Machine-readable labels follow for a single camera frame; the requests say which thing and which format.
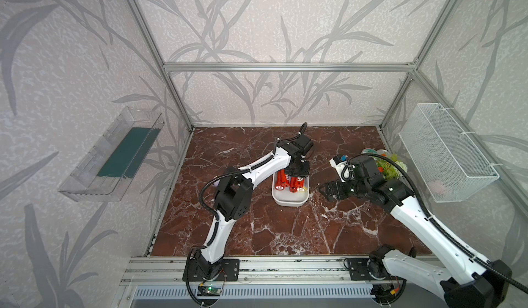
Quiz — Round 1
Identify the round colourful tin lid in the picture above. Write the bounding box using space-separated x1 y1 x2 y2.
362 149 378 156

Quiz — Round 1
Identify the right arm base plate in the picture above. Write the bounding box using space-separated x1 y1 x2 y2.
343 257 403 281

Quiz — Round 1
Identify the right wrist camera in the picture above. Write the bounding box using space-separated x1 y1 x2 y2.
329 155 353 182

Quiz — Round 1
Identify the aluminium cage frame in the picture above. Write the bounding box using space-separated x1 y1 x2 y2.
115 0 528 218

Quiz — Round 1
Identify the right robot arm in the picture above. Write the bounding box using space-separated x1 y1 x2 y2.
322 154 527 307

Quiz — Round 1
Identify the aluminium front rail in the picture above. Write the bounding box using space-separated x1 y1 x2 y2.
120 255 398 285

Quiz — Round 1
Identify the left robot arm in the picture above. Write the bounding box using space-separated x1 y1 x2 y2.
184 123 314 281

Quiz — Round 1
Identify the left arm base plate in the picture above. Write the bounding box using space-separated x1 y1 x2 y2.
182 259 240 282

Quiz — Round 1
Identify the white plastic storage tray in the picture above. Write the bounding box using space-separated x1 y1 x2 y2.
272 172 310 207

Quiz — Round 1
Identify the clear acrylic wall shelf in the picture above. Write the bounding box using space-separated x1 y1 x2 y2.
59 107 165 202

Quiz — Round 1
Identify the green circuit board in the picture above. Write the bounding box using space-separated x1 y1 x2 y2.
198 285 223 296

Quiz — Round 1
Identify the red flashlight with white label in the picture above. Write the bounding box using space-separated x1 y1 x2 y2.
289 177 305 193

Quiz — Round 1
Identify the white wire mesh basket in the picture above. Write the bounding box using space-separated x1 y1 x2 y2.
399 103 500 203

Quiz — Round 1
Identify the potted artificial flower plant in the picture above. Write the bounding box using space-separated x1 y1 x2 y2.
374 154 408 180

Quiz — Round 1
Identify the red ribbed flashlight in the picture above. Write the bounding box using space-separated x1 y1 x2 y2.
274 169 290 191

